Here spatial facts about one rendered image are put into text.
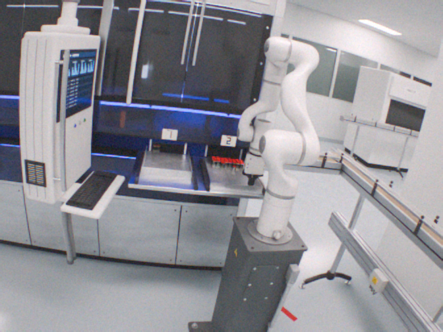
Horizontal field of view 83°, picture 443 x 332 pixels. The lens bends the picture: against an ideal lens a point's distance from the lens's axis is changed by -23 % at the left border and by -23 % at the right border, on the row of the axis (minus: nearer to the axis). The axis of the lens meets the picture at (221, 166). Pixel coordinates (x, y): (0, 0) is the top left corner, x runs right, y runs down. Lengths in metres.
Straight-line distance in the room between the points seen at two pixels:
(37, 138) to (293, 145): 1.01
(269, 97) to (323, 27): 5.78
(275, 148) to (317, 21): 6.09
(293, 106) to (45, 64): 0.97
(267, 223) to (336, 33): 6.33
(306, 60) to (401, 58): 7.23
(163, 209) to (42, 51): 1.23
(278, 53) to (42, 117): 0.97
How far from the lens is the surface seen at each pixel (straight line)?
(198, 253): 2.19
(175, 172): 1.59
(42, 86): 1.30
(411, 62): 8.65
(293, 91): 1.16
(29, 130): 1.38
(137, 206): 1.99
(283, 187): 1.15
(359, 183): 2.12
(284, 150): 1.09
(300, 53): 1.23
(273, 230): 1.23
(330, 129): 7.44
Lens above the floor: 1.51
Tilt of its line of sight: 20 degrees down
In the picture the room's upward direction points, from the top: 10 degrees clockwise
